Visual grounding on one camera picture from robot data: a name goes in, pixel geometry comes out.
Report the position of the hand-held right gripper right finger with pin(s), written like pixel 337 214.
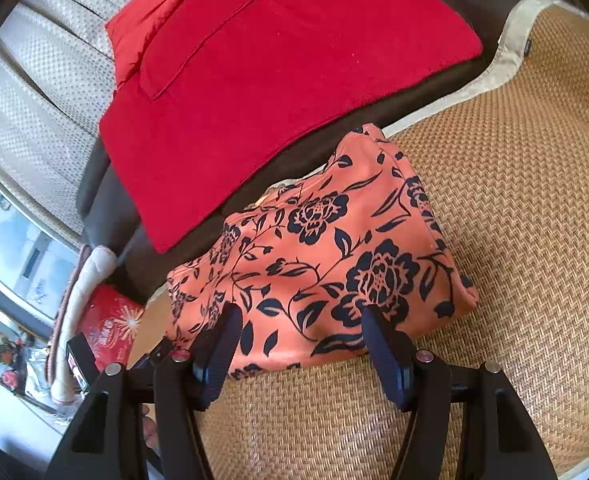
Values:
pixel 389 360

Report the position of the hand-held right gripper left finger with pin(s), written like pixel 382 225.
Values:
pixel 219 355

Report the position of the orange floral blouse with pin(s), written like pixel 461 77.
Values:
pixel 324 260

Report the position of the person's left hand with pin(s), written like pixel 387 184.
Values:
pixel 150 432

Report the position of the red printed box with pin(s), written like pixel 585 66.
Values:
pixel 109 320

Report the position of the folded floral quilt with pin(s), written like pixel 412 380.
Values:
pixel 74 310

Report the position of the red artificial flowers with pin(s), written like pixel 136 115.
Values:
pixel 7 350

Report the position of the standing air conditioner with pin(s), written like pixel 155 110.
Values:
pixel 14 240

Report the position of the brown leather sofa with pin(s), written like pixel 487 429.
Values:
pixel 109 210

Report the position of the woven straw mat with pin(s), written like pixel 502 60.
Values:
pixel 524 210

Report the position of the beige dotted curtain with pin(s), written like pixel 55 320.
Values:
pixel 39 110

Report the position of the red blanket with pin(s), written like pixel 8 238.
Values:
pixel 274 85

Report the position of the red pillow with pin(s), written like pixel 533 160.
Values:
pixel 134 35

